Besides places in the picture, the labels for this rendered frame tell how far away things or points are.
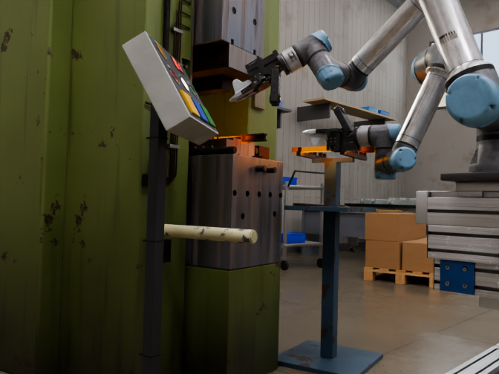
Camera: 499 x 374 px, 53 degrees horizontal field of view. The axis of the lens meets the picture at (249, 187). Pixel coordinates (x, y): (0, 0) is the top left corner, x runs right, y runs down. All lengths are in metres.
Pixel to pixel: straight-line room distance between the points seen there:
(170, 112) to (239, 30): 0.83
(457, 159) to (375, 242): 5.49
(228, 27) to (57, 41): 0.69
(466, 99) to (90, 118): 1.39
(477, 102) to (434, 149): 9.24
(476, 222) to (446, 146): 9.05
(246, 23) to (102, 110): 0.70
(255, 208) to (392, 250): 3.08
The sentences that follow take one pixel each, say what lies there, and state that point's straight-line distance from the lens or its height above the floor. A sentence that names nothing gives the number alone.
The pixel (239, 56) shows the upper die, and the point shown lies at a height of 1.33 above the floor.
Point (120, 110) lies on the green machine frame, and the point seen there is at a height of 1.06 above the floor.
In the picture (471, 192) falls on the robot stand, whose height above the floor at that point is 0.77.
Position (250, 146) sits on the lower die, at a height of 0.97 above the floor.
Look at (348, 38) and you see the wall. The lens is 9.18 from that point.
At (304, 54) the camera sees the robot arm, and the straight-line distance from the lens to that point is 1.61.
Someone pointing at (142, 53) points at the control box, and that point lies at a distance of 1.46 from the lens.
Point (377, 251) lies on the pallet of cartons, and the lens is 5.04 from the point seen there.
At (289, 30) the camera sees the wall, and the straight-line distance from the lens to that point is 7.85.
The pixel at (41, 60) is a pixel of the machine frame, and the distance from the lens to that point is 2.22.
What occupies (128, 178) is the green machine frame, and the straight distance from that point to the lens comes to 1.87.
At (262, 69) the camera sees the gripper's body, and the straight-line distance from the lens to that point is 1.61.
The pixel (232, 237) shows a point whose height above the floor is 0.62.
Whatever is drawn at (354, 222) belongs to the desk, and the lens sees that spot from 6.73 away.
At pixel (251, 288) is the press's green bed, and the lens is 2.06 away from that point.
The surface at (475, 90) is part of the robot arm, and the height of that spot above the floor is 1.00.
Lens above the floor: 0.73
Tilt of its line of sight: 2 degrees up
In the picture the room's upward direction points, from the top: 2 degrees clockwise
